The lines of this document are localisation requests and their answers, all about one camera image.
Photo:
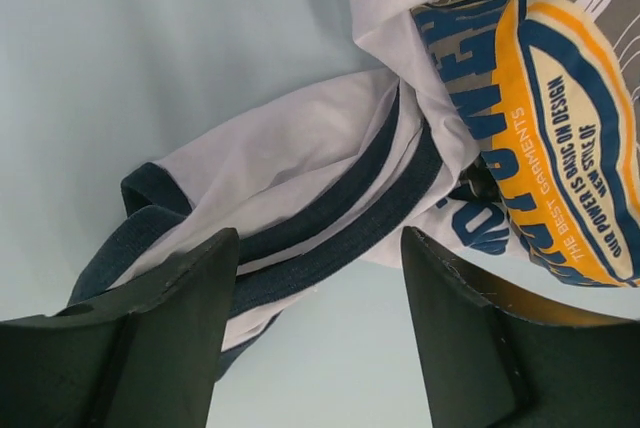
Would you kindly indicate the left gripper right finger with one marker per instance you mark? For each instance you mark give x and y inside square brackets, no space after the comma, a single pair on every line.
[494,354]

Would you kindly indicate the white graphic tank top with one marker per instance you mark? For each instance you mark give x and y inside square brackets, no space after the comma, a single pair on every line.
[510,127]

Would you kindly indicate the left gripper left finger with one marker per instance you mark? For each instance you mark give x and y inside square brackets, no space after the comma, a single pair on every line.
[142,354]

